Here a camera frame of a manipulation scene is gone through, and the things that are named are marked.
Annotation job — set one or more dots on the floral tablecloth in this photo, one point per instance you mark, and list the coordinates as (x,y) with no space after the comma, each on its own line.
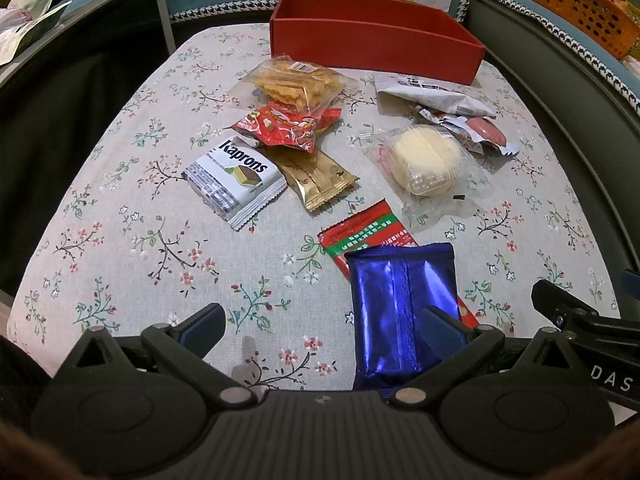
(131,243)

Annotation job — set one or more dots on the white Kaprons wafer packet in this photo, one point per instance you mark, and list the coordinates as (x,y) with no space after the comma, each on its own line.
(235,180)

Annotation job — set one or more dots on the white gluten strip snack bag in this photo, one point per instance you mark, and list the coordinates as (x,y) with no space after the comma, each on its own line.
(432,96)

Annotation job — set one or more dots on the round white cake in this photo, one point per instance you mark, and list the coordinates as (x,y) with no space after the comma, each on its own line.
(430,172)

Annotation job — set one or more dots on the red cardboard box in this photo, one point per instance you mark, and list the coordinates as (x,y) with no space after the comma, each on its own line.
(385,35)

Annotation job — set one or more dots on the gold foil snack packet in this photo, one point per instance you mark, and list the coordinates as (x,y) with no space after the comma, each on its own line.
(315,177)

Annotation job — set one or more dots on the clear bag of yellow crackers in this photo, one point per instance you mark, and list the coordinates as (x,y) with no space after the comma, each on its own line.
(303,85)

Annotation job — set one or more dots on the red Trolli gummy bag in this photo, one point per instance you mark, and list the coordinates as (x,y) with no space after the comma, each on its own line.
(283,126)

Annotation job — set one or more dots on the red green snack sachet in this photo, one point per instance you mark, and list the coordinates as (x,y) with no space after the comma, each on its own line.
(370,234)

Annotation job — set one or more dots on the white pink sausage packet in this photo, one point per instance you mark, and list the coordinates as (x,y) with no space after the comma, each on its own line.
(477,133)

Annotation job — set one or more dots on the white plastic bag on table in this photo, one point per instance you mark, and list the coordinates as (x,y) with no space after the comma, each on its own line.
(19,19)

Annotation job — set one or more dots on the orange plastic basket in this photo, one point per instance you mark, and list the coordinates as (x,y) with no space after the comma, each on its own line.
(603,21)

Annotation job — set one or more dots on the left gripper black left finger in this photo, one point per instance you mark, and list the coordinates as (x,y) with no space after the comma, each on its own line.
(180,351)

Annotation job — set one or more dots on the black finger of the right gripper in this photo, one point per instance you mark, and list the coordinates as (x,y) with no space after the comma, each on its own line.
(569,314)

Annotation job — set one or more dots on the blue foil snack packet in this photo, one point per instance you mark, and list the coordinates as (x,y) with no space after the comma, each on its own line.
(389,356)

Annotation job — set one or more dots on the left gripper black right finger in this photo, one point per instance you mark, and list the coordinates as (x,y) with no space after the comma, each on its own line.
(462,353)

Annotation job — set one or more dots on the dark green sofa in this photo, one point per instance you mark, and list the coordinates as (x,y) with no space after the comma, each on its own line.
(588,110)

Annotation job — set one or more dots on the dark side table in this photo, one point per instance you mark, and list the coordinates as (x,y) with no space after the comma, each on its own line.
(58,97)

